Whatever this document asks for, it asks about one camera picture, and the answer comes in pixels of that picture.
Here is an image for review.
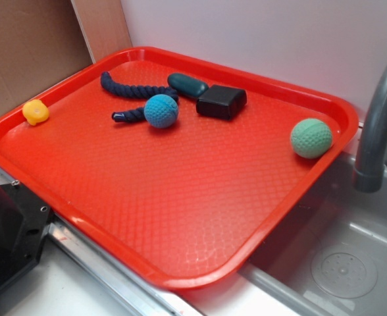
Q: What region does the black box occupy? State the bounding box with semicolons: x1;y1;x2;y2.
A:
196;85;247;120

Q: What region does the red plastic tray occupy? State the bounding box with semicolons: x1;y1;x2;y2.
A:
0;47;359;290

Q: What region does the blue textured ball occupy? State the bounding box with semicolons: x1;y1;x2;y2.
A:
144;94;179;128

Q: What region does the dark teal oval capsule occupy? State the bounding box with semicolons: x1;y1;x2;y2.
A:
167;72;209;99

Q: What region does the green textured ball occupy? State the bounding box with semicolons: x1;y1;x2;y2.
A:
290;118;333;159

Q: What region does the yellow rubber toy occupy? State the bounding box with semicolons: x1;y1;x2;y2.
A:
22;99;49;126

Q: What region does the grey toy sink basin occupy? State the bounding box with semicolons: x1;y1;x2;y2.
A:
240;155;387;315

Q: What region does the brown cardboard panel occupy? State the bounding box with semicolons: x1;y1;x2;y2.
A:
0;1;132;116

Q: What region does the grey toy faucet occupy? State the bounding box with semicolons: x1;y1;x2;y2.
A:
352;66;387;193

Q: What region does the navy blue rope toy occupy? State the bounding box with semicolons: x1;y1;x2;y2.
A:
100;72;178;124

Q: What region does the silver metal rail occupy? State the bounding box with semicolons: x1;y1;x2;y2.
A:
0;154;184;316

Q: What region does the black metal bracket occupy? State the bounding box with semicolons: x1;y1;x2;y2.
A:
0;182;53;293

